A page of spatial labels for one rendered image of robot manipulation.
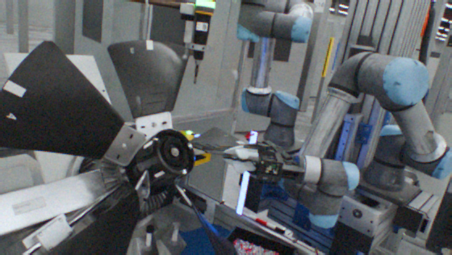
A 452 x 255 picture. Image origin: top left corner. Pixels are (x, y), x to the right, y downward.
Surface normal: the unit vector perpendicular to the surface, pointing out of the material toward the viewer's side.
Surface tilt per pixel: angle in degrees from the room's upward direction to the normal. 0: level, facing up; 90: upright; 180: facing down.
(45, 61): 70
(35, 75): 74
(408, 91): 85
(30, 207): 50
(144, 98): 54
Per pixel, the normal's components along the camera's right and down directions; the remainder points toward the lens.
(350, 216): -0.69, 0.11
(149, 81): 0.07, -0.39
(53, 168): 0.70, -0.39
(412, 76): 0.40, 0.25
